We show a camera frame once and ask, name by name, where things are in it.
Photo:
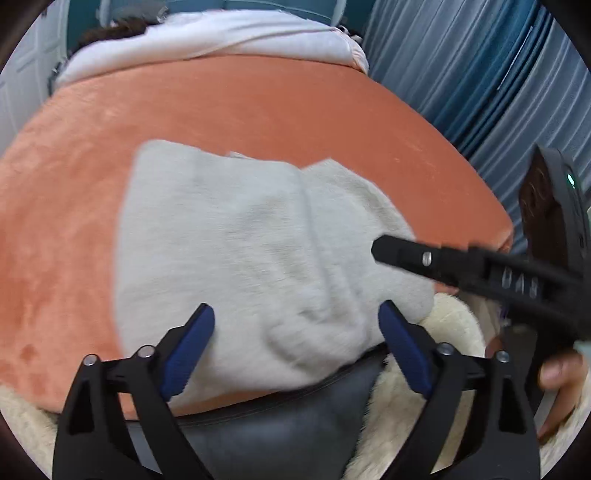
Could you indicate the person's right hand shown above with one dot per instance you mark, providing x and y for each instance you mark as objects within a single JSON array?
[{"x": 565, "y": 383}]

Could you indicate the blue curtain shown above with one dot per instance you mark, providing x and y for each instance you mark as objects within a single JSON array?
[{"x": 461, "y": 92}]

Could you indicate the cream fluffy rug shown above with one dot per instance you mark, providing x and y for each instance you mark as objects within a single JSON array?
[{"x": 457, "y": 323}]

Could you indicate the beige knit sweater black hearts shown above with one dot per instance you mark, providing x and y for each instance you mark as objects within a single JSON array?
[{"x": 254, "y": 254}]

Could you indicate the white wardrobe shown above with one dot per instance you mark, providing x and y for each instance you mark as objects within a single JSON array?
[{"x": 27, "y": 69}]

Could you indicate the orange plush blanket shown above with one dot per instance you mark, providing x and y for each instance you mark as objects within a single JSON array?
[{"x": 277, "y": 120}]

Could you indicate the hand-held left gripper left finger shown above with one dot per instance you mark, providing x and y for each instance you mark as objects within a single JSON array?
[{"x": 189, "y": 350}]

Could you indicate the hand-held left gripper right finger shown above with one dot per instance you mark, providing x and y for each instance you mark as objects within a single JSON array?
[{"x": 404, "y": 350}]

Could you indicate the blue padded headboard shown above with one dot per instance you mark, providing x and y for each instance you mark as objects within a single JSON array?
[{"x": 92, "y": 18}]

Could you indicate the white duvet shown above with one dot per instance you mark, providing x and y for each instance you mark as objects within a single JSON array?
[{"x": 231, "y": 37}]

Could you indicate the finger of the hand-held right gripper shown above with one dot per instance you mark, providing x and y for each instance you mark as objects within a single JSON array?
[{"x": 461, "y": 267}]

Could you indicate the dark brown clothing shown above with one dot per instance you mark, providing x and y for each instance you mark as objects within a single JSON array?
[{"x": 115, "y": 34}]

